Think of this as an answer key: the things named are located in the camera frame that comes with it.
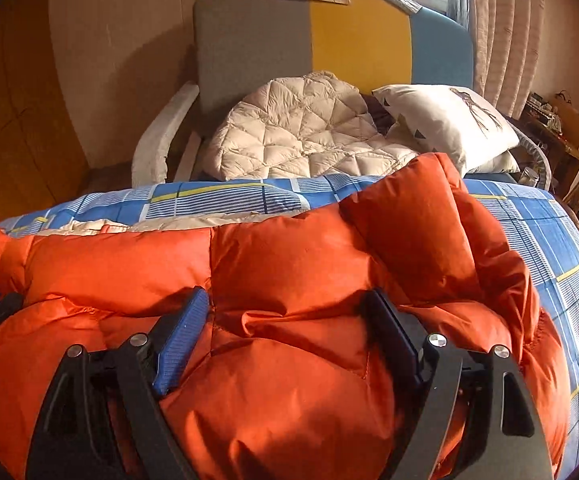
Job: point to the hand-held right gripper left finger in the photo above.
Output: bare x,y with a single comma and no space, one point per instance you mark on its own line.
184,340

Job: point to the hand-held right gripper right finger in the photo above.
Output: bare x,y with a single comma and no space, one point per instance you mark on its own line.
402,340

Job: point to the orange puffer jacket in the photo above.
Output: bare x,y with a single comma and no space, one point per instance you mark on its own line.
294,280

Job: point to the blue plaid bedsheet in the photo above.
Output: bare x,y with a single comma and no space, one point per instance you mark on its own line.
219,195

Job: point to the wooden wardrobe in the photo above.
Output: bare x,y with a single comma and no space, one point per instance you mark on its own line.
14,110

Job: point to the clear glass jar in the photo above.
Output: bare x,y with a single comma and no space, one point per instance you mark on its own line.
529,177

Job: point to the white printed pillow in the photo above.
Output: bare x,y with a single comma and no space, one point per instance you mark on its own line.
444,120

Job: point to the cream quilted jacket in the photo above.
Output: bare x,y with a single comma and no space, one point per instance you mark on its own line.
299,130

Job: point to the wooden desk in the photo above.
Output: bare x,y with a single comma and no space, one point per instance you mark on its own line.
564,135

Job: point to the grey yellow blue headboard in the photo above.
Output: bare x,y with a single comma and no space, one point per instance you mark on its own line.
279,40

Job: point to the white bed rail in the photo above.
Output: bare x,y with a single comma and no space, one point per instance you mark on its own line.
162,135

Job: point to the grey mesh bed rail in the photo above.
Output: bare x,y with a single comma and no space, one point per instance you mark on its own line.
534,150

